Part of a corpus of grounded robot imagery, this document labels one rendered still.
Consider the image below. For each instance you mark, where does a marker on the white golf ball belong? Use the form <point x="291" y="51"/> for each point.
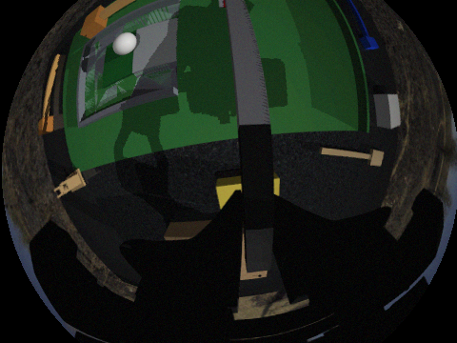
<point x="124" y="43"/>

